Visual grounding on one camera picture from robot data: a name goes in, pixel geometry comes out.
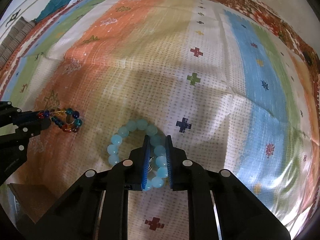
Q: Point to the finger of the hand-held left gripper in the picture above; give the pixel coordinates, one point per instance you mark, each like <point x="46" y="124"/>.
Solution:
<point x="37" y="127"/>
<point x="25" y="116"/>

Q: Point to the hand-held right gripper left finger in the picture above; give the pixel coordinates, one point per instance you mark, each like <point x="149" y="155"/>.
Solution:
<point x="145" y="162"/>

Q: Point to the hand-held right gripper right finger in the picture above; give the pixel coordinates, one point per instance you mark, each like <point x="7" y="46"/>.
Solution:
<point x="169" y="162"/>

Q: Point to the silver metal tin box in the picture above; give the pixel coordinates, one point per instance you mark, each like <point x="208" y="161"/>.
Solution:
<point x="32" y="195"/>

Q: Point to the grey striped cushion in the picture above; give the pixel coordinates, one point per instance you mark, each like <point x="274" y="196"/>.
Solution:
<point x="12" y="40"/>

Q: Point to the teal garment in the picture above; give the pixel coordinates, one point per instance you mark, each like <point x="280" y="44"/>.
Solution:
<point x="65" y="0"/>

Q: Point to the small black object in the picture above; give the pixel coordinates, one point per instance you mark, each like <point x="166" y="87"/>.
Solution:
<point x="308" y="58"/>

